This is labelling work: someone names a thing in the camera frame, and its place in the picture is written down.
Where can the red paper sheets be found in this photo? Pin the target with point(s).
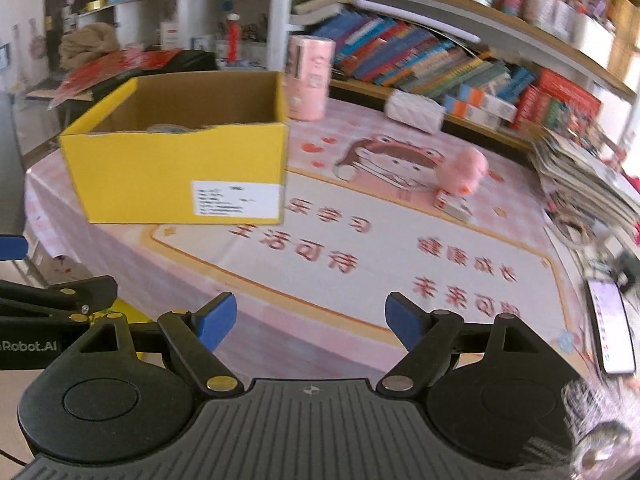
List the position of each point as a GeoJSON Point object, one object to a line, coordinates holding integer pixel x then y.
{"type": "Point", "coordinates": [100, 72]}

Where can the red tassel ornament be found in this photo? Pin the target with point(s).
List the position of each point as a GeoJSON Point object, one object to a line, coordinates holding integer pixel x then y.
{"type": "Point", "coordinates": [233, 37]}

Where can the black bag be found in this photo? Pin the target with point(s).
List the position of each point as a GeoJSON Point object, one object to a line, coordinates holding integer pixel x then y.
{"type": "Point", "coordinates": [192, 62]}

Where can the yellow cardboard box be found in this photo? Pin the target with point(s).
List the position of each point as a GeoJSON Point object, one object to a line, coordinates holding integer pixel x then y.
{"type": "Point", "coordinates": [150, 160]}

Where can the beige book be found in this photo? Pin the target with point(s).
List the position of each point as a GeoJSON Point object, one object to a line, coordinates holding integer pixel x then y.
{"type": "Point", "coordinates": [320, 7]}

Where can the white shelf unit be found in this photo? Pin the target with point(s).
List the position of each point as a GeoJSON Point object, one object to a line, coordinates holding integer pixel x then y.
{"type": "Point", "coordinates": [280, 10]}

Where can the stack of blue orange boxes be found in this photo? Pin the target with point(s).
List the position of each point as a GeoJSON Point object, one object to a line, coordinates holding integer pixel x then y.
{"type": "Point", "coordinates": [482, 105]}

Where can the white quilted tissue box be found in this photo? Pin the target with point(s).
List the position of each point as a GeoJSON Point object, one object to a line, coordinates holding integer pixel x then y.
{"type": "Point", "coordinates": [415, 110]}

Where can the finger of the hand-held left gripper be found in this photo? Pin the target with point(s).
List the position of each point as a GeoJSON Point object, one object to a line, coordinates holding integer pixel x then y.
{"type": "Point", "coordinates": [12, 247]}
{"type": "Point", "coordinates": [65, 297]}

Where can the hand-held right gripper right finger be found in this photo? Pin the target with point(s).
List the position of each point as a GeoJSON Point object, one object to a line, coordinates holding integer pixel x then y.
{"type": "Point", "coordinates": [402, 320]}

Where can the pink printed tablecloth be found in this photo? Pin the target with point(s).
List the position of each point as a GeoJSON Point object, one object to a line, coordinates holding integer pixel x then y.
{"type": "Point", "coordinates": [325, 285]}

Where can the smartphone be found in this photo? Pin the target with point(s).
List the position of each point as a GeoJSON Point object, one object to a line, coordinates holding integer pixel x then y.
{"type": "Point", "coordinates": [610, 325]}

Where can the stack of magazines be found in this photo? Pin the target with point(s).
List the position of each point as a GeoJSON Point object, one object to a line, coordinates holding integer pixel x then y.
{"type": "Point", "coordinates": [585, 175]}

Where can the beige cloth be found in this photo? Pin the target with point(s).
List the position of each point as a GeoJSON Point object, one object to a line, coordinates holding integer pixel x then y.
{"type": "Point", "coordinates": [87, 42]}

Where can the pink cartoon box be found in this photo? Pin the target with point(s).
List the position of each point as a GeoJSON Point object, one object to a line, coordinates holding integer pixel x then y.
{"type": "Point", "coordinates": [310, 80]}

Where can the red book set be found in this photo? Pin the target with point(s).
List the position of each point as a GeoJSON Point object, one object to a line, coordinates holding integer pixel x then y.
{"type": "Point", "coordinates": [560, 100]}

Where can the row of colourful books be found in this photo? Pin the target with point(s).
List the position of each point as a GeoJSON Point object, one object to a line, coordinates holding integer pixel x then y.
{"type": "Point", "coordinates": [400, 55]}

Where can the small red white box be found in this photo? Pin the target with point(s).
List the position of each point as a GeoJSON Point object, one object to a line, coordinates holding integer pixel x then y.
{"type": "Point", "coordinates": [452, 205]}

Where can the white card with red label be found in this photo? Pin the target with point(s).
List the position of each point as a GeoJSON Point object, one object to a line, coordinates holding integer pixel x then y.
{"type": "Point", "coordinates": [170, 35]}

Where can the pink plush pig toy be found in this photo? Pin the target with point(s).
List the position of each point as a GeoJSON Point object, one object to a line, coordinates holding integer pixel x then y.
{"type": "Point", "coordinates": [462, 170]}

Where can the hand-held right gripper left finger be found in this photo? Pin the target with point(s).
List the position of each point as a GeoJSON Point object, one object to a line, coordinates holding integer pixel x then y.
{"type": "Point", "coordinates": [217, 322]}

